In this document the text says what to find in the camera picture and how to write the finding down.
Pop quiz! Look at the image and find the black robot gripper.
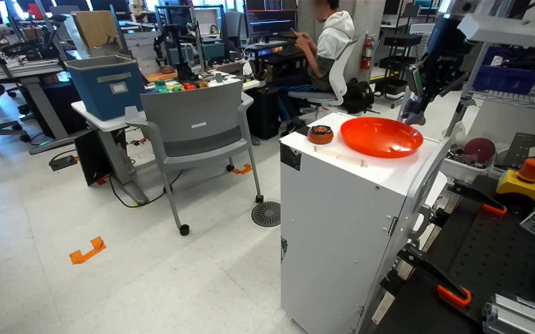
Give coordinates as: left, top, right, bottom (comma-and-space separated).
399, 16, 467, 124

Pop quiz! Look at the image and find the orange round plate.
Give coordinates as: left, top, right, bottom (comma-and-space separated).
337, 115, 425, 159

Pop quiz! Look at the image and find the grey metal plate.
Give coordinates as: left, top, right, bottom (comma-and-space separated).
503, 129, 535, 168

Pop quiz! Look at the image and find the white toy kitchen cabinet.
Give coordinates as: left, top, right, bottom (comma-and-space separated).
278, 109, 452, 334

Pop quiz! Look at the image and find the black backpack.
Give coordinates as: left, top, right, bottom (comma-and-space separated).
339, 76, 376, 115

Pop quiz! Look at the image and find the slanted metal pole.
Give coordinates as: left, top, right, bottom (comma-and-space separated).
441, 0, 519, 139

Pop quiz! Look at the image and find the red fire extinguisher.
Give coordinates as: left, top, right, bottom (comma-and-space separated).
358, 31, 376, 72

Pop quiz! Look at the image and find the grey curved kitchen panel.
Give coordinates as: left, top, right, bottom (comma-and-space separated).
356, 137, 456, 334

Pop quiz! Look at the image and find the light office swivel chair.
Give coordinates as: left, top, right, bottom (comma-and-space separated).
287, 39, 360, 113

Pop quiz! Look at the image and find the dark red round object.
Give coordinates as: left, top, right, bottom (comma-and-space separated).
456, 135, 499, 168

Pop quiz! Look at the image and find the blue plastic crate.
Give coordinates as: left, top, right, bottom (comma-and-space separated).
471, 42, 535, 96

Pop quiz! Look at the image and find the brown small bowl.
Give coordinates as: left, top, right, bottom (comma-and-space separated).
306, 122, 335, 146

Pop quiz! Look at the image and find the seated person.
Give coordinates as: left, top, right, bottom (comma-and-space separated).
278, 0, 358, 126

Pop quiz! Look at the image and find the yellow emergency stop box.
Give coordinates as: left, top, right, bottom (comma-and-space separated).
493, 157, 535, 206

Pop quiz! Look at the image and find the black computer tower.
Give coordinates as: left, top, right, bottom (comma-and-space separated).
243, 83, 282, 141

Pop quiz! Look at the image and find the dark computer monitor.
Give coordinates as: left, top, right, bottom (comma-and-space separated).
243, 0, 300, 44

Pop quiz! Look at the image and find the black perforated robot table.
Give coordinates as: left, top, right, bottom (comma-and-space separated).
365, 165, 535, 334

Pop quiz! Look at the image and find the grey round floor base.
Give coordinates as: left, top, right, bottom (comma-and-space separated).
248, 198, 282, 230

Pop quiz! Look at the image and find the grey four legged chair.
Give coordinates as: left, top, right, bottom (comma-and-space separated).
122, 77, 267, 239

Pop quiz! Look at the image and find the aluminium extrusion bar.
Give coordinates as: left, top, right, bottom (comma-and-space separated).
480, 291, 535, 334

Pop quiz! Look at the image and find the blue storage bin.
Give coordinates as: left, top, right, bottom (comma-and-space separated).
62, 51, 148, 122

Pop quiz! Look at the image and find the white work table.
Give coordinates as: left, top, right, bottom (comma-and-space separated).
68, 72, 265, 187

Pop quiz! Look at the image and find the brown cardboard box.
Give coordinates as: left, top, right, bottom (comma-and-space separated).
70, 7, 124, 55

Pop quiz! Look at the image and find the black floor box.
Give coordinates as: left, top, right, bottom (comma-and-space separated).
46, 150, 81, 174

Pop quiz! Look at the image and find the grey office desk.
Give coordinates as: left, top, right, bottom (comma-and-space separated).
0, 57, 90, 157

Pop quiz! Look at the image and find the orange handled black clamp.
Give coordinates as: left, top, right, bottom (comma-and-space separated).
447, 178, 510, 220
395, 244, 473, 313

